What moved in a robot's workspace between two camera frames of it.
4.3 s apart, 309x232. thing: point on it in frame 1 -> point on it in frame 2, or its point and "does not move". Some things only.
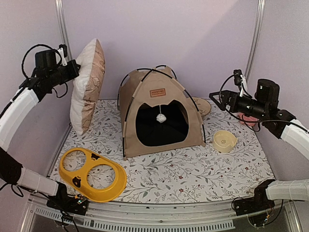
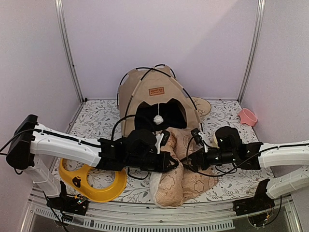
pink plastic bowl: x=246 y=117 does not move
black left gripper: x=75 y=71 -> x=162 y=166
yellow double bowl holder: x=78 y=179 does not move
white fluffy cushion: x=86 y=87 -> x=179 y=186
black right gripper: x=225 y=96 -> x=193 y=157
